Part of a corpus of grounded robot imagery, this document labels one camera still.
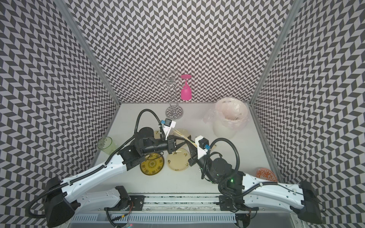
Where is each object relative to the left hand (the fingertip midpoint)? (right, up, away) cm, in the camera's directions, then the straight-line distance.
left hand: (187, 143), depth 64 cm
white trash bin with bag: (+27, +13, +28) cm, 41 cm away
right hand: (0, 0, -1) cm, 1 cm away
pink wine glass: (-2, +29, +33) cm, 44 cm away
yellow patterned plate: (-21, -17, +22) cm, 35 cm away
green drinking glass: (-57, -7, +33) cm, 66 cm away
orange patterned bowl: (+45, -21, +17) cm, 52 cm away
